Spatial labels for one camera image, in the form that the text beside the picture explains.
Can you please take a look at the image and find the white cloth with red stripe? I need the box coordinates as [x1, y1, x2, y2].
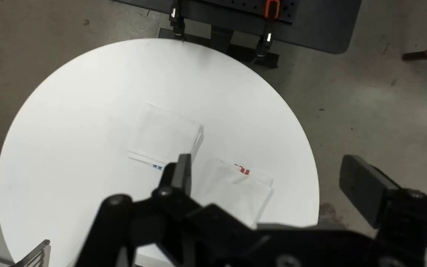
[192, 157, 275, 230]

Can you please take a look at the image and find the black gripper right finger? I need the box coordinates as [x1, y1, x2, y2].
[338, 154, 427, 267]

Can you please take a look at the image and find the white cloth with blue mark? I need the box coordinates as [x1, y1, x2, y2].
[126, 102, 206, 169]

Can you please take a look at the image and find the black clamp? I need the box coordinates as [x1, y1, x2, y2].
[252, 28, 280, 68]
[167, 3, 188, 38]

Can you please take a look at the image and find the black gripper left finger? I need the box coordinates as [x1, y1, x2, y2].
[77, 153, 210, 267]

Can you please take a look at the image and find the orange clamp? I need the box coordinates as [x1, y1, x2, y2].
[264, 0, 283, 20]

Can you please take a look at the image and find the grey ribbed metal rack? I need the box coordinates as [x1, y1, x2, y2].
[10, 239, 52, 267]

